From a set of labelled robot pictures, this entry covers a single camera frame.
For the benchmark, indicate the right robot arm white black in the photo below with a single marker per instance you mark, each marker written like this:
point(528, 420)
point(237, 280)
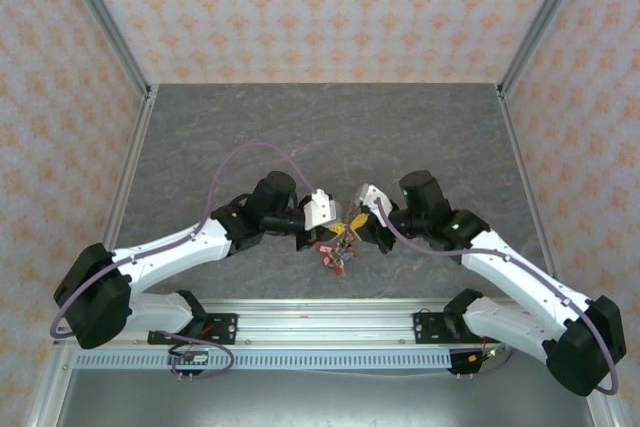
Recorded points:
point(510, 272)

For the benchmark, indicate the aluminium table side rail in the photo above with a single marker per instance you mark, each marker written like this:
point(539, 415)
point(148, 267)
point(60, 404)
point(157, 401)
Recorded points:
point(515, 147)
point(142, 132)

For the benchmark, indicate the aluminium frame leg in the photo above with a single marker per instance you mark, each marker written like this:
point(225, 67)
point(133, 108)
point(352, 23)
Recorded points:
point(50, 387)
point(607, 414)

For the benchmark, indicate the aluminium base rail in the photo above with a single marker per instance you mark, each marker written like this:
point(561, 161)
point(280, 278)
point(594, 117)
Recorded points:
point(325, 327)

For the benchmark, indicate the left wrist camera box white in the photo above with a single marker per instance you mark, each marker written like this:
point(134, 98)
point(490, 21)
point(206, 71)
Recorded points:
point(320, 207)

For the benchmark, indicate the grey metal shelf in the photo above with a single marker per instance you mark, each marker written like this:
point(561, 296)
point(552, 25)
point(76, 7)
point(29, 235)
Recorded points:
point(320, 397)

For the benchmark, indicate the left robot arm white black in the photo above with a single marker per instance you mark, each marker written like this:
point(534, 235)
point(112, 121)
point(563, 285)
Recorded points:
point(170, 252)

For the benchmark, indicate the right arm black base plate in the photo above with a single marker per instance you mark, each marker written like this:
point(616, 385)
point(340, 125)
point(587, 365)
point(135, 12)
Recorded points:
point(430, 327)

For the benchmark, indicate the bunch of tagged keys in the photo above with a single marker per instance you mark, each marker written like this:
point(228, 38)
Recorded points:
point(330, 259)

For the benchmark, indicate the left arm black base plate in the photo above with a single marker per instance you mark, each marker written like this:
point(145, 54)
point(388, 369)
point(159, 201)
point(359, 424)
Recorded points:
point(225, 327)

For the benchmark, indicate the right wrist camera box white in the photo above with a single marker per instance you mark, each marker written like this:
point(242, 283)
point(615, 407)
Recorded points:
point(370, 199)

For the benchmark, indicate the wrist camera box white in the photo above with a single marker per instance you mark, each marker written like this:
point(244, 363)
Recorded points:
point(320, 207)
point(370, 199)

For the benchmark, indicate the aluminium frame post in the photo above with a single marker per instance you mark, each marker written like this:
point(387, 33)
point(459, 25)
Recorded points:
point(547, 12)
point(101, 12)

